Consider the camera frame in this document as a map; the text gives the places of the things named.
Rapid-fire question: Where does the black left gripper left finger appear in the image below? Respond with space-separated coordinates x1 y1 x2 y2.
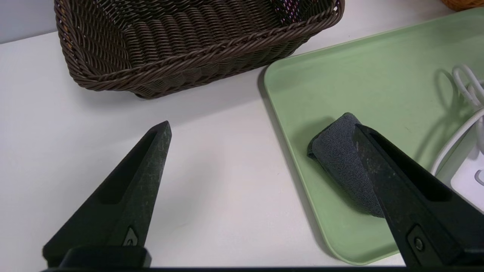
42 121 172 269

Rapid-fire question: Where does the white power strip with cable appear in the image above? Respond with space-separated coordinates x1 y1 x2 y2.
431 64 484 212

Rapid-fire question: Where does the dark brown wicker basket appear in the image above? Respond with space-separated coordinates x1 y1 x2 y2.
54 0 345 100

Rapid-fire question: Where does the orange wicker basket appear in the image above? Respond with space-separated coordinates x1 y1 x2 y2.
441 0 484 12

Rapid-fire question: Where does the grey towel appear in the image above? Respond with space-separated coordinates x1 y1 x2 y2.
307 112 385 218

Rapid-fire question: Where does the light green plastic tray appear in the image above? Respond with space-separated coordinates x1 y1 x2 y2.
264 8 484 265

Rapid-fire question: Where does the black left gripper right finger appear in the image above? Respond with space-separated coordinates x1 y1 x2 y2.
354 124 484 267

